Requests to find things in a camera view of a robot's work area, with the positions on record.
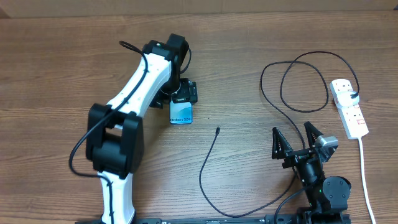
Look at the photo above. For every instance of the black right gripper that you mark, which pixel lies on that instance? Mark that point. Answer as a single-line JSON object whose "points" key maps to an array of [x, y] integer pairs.
{"points": [[294, 156]]}

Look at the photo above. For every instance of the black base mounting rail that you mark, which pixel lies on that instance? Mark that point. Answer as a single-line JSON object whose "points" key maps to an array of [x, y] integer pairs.
{"points": [[268, 219]]}

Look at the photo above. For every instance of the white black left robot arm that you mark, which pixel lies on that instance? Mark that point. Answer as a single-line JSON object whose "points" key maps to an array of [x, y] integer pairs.
{"points": [[115, 132]]}

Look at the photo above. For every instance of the white power strip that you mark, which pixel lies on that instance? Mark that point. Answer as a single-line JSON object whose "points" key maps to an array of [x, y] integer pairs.
{"points": [[352, 117]]}

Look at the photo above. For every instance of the white charger plug adapter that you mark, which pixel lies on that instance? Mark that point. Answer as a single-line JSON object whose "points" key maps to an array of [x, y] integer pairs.
{"points": [[344, 99]]}

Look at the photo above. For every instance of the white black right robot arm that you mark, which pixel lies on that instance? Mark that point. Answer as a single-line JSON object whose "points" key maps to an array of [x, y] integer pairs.
{"points": [[327, 196]]}

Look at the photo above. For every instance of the blue Galaxy S24 smartphone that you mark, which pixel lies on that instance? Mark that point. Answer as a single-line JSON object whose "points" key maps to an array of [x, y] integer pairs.
{"points": [[181, 113]]}

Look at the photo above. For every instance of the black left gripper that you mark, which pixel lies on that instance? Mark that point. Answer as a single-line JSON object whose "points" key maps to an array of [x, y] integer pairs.
{"points": [[189, 93]]}

